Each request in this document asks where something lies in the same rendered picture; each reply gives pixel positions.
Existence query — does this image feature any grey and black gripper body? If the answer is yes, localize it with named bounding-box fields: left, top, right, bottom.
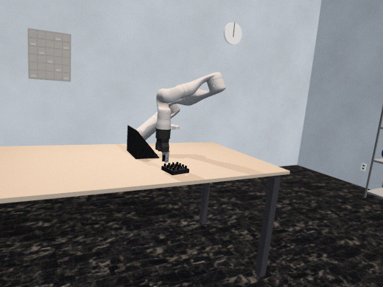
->
left=155, top=119, right=179, bottom=152

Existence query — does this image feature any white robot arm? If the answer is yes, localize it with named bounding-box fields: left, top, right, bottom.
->
left=137, top=72, right=226, bottom=140

